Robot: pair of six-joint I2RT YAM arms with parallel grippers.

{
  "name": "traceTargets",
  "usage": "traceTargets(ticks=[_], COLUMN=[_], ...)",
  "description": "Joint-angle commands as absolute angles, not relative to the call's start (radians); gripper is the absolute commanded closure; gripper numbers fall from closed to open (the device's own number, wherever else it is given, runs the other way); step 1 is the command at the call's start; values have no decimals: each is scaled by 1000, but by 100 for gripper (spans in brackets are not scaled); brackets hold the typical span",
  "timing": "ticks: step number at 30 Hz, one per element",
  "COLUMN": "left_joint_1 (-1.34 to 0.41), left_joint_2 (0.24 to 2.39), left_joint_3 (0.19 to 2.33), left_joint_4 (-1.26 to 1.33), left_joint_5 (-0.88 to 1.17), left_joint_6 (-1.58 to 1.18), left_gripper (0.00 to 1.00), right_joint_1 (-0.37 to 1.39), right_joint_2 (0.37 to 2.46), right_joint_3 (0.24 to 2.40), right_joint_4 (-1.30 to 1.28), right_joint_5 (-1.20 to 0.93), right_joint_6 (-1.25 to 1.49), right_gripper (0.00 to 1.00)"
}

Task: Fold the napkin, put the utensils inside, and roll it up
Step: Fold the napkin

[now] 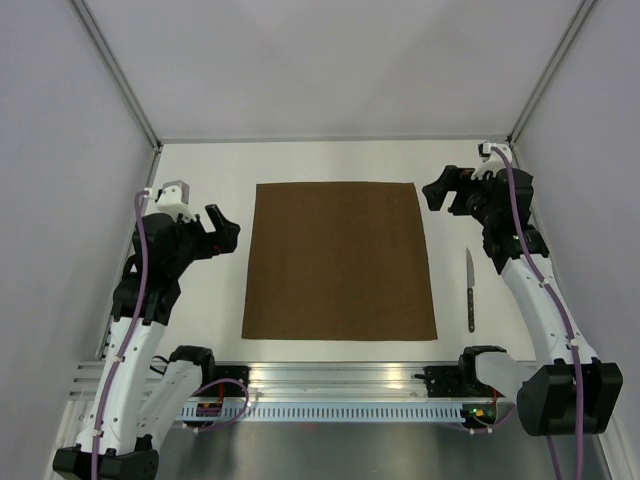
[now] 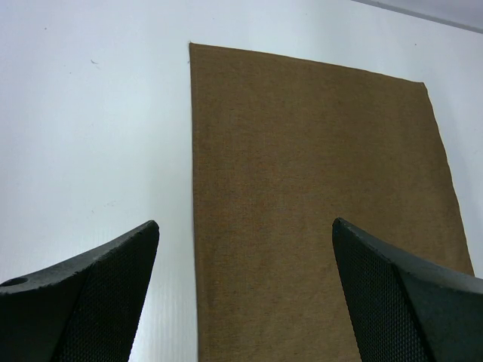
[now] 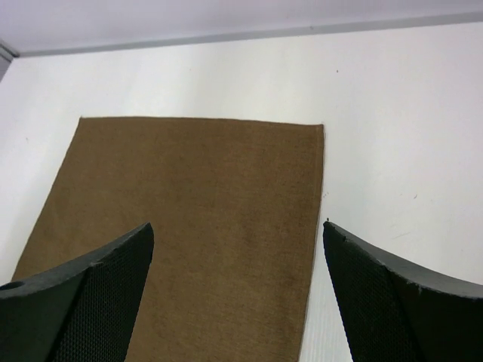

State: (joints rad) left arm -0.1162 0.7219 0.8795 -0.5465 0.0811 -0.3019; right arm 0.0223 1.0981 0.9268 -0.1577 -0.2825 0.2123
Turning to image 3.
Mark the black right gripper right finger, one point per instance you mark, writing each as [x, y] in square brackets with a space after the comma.
[393, 309]

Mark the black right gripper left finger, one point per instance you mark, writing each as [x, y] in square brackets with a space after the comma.
[82, 310]

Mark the brown cloth napkin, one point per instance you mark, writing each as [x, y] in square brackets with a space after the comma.
[234, 206]

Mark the aluminium frame rail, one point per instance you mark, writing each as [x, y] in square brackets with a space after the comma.
[9, 53]

